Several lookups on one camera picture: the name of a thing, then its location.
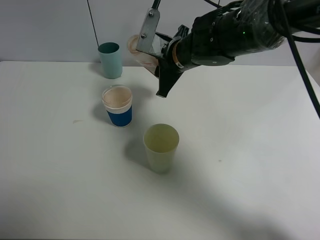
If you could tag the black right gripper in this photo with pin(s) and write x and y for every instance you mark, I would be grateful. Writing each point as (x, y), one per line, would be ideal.
(215, 39)

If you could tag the clear plastic drink bottle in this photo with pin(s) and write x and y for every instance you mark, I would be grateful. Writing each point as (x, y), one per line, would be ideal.
(145, 60)

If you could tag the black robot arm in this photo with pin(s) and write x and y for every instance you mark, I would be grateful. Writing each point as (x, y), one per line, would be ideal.
(277, 20)

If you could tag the teal plastic cup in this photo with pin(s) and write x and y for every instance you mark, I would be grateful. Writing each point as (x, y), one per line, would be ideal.
(111, 61)

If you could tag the glass cup with blue sleeve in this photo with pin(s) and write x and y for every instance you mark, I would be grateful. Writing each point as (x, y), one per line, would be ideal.
(117, 101)

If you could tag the light green plastic cup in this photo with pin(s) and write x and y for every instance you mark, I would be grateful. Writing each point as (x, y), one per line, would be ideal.
(160, 142)

